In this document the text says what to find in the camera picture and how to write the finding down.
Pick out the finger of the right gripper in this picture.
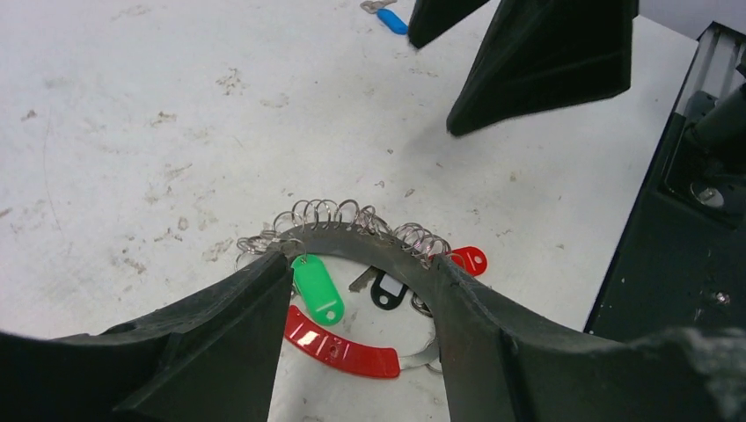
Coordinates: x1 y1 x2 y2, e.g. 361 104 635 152
407 0 488 49
446 0 638 136

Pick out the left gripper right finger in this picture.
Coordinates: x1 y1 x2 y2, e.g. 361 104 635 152
431 258 745 421

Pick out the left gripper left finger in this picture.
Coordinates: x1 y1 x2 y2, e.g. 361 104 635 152
1 253 292 421

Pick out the key with green tag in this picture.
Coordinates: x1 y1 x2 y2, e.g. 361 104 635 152
291 254 345 326

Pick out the metal keyring with red handle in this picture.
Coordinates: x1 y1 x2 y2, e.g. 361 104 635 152
236 199 455 379

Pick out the key with blue tag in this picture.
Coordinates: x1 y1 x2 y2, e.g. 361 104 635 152
360 0 408 35

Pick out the key with black tag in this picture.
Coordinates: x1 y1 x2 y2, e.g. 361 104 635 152
348 266 408 311

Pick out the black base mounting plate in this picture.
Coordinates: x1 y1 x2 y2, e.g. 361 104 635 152
584 87 745 341

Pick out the aluminium frame rail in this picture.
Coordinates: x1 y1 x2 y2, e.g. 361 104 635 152
674 22 745 115

